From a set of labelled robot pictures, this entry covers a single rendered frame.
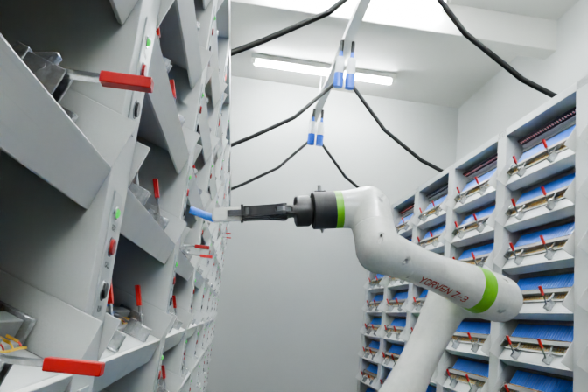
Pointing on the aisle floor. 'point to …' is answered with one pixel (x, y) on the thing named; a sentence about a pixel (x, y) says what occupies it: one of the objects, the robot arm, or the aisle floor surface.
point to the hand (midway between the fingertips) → (227, 214)
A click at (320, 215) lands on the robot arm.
